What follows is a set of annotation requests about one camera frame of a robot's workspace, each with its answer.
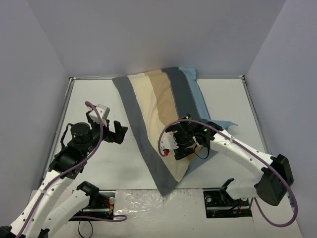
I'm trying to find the striped pillowcase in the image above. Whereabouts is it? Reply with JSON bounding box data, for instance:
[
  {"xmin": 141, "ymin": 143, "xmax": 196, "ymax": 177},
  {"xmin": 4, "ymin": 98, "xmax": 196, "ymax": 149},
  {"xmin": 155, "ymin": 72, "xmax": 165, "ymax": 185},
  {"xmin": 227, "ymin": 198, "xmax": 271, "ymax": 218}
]
[{"xmin": 111, "ymin": 66, "xmax": 239, "ymax": 197}]

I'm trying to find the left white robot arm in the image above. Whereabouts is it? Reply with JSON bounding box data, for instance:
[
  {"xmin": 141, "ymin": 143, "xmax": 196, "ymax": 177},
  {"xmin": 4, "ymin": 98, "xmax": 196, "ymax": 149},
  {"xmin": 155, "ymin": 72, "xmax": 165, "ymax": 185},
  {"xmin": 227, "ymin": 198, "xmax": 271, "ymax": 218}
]
[{"xmin": 0, "ymin": 110, "xmax": 128, "ymax": 238}]

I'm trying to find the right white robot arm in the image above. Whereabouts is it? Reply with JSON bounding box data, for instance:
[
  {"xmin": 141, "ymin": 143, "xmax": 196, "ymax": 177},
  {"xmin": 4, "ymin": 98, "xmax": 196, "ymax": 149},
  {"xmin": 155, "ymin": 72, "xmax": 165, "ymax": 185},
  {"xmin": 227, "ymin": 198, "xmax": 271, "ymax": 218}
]
[{"xmin": 167, "ymin": 119, "xmax": 294, "ymax": 206}]

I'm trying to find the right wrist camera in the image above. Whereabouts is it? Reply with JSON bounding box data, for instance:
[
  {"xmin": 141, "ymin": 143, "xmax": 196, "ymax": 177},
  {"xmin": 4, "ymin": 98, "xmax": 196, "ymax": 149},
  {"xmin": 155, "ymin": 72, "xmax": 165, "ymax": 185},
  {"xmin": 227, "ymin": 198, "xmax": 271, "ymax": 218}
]
[{"xmin": 158, "ymin": 134, "xmax": 179, "ymax": 157}]

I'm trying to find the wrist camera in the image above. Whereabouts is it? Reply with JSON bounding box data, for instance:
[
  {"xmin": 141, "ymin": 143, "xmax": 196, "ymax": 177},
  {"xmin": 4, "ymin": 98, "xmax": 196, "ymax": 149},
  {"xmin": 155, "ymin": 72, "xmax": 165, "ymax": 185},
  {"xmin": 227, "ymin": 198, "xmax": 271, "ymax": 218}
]
[
  {"xmin": 158, "ymin": 134, "xmax": 179, "ymax": 157},
  {"xmin": 88, "ymin": 104, "xmax": 110, "ymax": 126}
]

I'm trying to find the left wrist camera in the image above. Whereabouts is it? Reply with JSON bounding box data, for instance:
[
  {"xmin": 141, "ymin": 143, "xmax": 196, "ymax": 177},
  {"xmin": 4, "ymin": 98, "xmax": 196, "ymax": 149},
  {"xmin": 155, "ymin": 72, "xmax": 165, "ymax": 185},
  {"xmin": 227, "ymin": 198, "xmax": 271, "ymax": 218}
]
[{"xmin": 88, "ymin": 104, "xmax": 110, "ymax": 126}]

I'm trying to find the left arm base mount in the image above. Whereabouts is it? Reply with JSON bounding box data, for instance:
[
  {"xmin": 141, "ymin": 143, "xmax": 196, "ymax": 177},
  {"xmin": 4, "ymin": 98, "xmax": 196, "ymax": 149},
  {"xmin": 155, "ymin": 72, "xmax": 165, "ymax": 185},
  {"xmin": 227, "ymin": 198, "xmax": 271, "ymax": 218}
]
[{"xmin": 69, "ymin": 190, "xmax": 115, "ymax": 221}]

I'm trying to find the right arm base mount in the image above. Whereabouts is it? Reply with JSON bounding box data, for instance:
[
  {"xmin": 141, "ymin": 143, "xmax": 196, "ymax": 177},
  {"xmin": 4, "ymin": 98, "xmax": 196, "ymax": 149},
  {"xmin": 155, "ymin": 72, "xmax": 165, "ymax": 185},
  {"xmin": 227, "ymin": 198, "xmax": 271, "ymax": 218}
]
[{"xmin": 203, "ymin": 188, "xmax": 252, "ymax": 219}]

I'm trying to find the thin black cable loop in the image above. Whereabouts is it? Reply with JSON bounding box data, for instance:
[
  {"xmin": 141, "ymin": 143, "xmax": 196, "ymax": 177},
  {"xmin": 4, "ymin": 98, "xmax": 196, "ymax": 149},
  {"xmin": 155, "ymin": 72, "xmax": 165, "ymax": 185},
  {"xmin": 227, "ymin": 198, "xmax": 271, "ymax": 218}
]
[{"xmin": 77, "ymin": 220, "xmax": 94, "ymax": 238}]

